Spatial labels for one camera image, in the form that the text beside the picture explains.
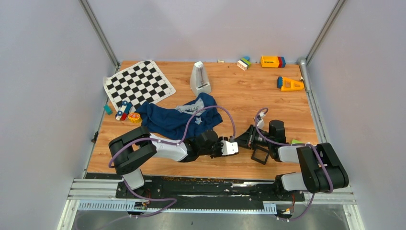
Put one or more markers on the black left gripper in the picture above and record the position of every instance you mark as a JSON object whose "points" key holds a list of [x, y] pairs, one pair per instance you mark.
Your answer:
{"points": [[219, 141]]}

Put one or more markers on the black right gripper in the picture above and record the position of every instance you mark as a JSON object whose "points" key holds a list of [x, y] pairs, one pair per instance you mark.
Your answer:
{"points": [[246, 139]]}

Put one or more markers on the blue cartoon print shirt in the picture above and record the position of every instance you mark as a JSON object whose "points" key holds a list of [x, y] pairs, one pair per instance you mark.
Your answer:
{"points": [[171, 123]]}

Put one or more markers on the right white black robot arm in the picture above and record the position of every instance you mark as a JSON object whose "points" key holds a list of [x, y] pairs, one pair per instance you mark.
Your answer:
{"points": [[320, 168]]}

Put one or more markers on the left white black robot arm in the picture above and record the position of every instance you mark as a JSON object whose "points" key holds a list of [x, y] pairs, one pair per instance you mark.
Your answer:
{"points": [[134, 148]]}

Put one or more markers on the yellow blue toy ramp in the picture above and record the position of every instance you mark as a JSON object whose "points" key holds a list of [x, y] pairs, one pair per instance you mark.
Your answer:
{"points": [[286, 84]]}

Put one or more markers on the white metronome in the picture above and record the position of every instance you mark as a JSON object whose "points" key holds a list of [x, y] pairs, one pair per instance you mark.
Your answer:
{"points": [[199, 81]]}

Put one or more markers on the yellow toy block bin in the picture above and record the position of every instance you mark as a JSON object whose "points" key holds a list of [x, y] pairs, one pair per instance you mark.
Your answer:
{"points": [[273, 62]]}

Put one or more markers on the white green blue blocks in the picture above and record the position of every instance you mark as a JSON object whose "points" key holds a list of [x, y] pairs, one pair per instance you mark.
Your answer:
{"points": [[244, 63]]}

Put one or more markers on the grey metal pipe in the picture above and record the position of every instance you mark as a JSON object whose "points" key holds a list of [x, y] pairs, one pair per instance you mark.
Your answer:
{"points": [[304, 72]]}

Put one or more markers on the checkered chessboard mat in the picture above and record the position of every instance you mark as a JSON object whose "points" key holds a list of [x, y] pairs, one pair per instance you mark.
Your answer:
{"points": [[139, 83]]}

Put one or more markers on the red white blue toy car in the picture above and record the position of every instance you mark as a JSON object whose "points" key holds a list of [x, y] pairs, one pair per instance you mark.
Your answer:
{"points": [[124, 110]]}

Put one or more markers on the teal small block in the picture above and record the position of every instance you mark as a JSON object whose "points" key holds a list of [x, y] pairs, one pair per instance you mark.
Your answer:
{"points": [[108, 110]]}

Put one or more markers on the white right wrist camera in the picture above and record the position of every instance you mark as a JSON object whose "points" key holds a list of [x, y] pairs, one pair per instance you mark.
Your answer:
{"points": [[259, 120]]}

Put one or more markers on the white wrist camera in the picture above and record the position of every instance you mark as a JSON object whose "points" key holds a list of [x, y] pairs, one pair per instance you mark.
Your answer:
{"points": [[229, 148], [259, 120]]}

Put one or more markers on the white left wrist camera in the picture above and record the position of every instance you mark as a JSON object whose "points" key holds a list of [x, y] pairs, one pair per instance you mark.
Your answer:
{"points": [[229, 148]]}

